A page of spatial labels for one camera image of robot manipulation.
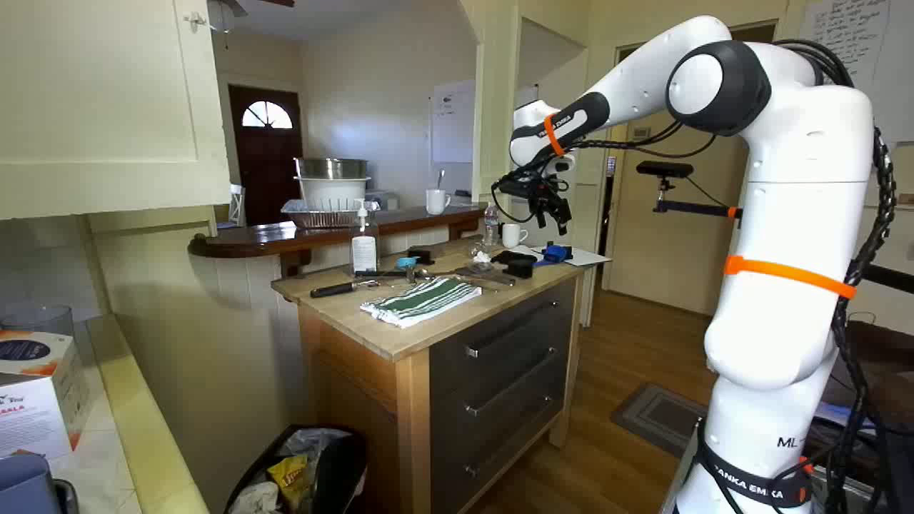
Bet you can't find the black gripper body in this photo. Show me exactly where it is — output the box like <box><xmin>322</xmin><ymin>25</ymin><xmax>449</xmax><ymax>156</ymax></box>
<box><xmin>516</xmin><ymin>156</ymin><xmax>576</xmax><ymax>208</ymax></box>

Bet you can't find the grey drawer with utensils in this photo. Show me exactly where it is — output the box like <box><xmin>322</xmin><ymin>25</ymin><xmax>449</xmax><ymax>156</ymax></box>
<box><xmin>428</xmin><ymin>282</ymin><xmax>576</xmax><ymax>409</ymax></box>

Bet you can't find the small blue object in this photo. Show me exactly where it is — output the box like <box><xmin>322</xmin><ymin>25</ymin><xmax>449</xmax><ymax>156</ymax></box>
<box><xmin>536</xmin><ymin>240</ymin><xmax>575</xmax><ymax>265</ymax></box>

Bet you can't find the small white mug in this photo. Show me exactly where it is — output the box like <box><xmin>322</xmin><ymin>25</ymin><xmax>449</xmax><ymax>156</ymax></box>
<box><xmin>499</xmin><ymin>219</ymin><xmax>530</xmax><ymax>252</ymax></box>

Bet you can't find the white paper sheet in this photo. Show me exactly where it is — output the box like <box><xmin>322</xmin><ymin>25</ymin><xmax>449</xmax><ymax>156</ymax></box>
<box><xmin>565</xmin><ymin>245</ymin><xmax>613</xmax><ymax>272</ymax></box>

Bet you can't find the black pouch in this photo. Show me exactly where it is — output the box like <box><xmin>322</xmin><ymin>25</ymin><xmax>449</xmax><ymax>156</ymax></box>
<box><xmin>490</xmin><ymin>248</ymin><xmax>542</xmax><ymax>280</ymax></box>

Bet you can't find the clear plastic water bottle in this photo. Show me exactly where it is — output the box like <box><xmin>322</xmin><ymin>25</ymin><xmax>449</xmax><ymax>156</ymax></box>
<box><xmin>477</xmin><ymin>202</ymin><xmax>505</xmax><ymax>255</ymax></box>

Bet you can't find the cream interior door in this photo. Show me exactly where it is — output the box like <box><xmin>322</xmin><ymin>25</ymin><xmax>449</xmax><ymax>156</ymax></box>
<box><xmin>603</xmin><ymin>120</ymin><xmax>750</xmax><ymax>320</ymax></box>

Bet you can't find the white mug with spoon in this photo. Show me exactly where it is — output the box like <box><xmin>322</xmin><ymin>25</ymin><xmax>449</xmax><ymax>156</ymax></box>
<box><xmin>422</xmin><ymin>168</ymin><xmax>455</xmax><ymax>218</ymax></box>

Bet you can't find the green striped white towel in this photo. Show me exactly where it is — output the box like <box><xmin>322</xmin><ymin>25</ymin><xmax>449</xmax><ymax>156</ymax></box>
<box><xmin>358</xmin><ymin>273</ymin><xmax>486</xmax><ymax>332</ymax></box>

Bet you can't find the white soap pump bottle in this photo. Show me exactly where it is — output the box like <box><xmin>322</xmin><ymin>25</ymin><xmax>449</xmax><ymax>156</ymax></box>
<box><xmin>348</xmin><ymin>200</ymin><xmax>380</xmax><ymax>278</ymax></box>

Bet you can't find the steel cooking pot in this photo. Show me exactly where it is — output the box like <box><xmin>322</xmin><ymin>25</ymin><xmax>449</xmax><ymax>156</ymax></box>
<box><xmin>290</xmin><ymin>153</ymin><xmax>370</xmax><ymax>182</ymax></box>

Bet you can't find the white plastic basket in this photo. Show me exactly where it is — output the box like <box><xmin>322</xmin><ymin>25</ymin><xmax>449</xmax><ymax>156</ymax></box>
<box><xmin>298</xmin><ymin>175</ymin><xmax>370</xmax><ymax>213</ymax></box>

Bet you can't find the grey floor mat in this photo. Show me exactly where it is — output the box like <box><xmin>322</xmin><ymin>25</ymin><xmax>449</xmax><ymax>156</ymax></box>
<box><xmin>607</xmin><ymin>382</ymin><xmax>712</xmax><ymax>460</ymax></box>

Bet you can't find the wooden kitchen island cabinet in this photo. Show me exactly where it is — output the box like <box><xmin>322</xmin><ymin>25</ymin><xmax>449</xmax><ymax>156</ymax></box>
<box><xmin>270</xmin><ymin>238</ymin><xmax>585</xmax><ymax>514</ymax></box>

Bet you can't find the dark wooden bar counter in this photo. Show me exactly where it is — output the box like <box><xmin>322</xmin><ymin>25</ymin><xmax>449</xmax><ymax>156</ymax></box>
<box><xmin>186</xmin><ymin>202</ymin><xmax>487</xmax><ymax>280</ymax></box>

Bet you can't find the dark door with arched window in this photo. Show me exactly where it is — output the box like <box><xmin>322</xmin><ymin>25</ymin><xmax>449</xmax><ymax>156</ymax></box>
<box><xmin>225</xmin><ymin>82</ymin><xmax>306</xmax><ymax>229</ymax></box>

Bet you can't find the clear glass jar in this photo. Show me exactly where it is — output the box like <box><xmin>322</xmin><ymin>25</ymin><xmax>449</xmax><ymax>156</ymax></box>
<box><xmin>225</xmin><ymin>179</ymin><xmax>249</xmax><ymax>229</ymax></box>

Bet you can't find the black trash bin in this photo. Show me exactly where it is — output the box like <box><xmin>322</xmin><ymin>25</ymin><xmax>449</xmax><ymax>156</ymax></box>
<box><xmin>223</xmin><ymin>422</ymin><xmax>370</xmax><ymax>514</ymax></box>

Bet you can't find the white cardboard box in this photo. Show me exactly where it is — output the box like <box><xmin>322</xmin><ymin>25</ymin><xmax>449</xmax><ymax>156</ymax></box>
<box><xmin>0</xmin><ymin>328</ymin><xmax>93</xmax><ymax>465</ymax></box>

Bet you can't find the dark blue container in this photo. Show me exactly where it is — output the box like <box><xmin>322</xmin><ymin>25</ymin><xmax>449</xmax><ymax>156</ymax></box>
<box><xmin>0</xmin><ymin>449</ymin><xmax>83</xmax><ymax>514</ymax></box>

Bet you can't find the short orange cable strap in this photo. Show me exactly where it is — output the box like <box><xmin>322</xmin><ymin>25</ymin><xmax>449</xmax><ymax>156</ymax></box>
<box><xmin>539</xmin><ymin>115</ymin><xmax>567</xmax><ymax>159</ymax></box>

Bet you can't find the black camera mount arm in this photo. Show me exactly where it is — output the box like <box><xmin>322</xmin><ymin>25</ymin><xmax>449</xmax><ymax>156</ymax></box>
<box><xmin>633</xmin><ymin>156</ymin><xmax>742</xmax><ymax>223</ymax></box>

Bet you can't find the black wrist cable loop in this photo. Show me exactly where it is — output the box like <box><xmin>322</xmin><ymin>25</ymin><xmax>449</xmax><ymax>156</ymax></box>
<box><xmin>567</xmin><ymin>118</ymin><xmax>722</xmax><ymax>163</ymax></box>

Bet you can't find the grey drawer with bar handle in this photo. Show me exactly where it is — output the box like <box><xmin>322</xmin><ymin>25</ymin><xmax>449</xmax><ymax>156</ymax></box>
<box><xmin>428</xmin><ymin>328</ymin><xmax>576</xmax><ymax>462</ymax></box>
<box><xmin>428</xmin><ymin>375</ymin><xmax>576</xmax><ymax>514</ymax></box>

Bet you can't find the black handled knife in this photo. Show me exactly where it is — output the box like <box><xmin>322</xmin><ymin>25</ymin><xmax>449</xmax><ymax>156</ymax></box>
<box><xmin>309</xmin><ymin>273</ymin><xmax>382</xmax><ymax>300</ymax></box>

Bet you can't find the long orange cable strap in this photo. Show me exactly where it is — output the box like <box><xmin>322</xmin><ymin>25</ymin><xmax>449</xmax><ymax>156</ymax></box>
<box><xmin>722</xmin><ymin>252</ymin><xmax>859</xmax><ymax>303</ymax></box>

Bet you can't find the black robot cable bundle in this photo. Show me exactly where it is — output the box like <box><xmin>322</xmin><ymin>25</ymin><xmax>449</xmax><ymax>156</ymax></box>
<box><xmin>773</xmin><ymin>38</ymin><xmax>902</xmax><ymax>514</ymax></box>

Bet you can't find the handwritten wall paper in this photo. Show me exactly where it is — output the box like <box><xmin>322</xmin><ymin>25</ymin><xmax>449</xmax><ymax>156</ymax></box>
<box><xmin>799</xmin><ymin>0</ymin><xmax>900</xmax><ymax>96</ymax></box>

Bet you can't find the cream wall cupboard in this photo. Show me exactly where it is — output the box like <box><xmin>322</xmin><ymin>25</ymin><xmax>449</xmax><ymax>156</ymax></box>
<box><xmin>0</xmin><ymin>0</ymin><xmax>233</xmax><ymax>223</ymax></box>

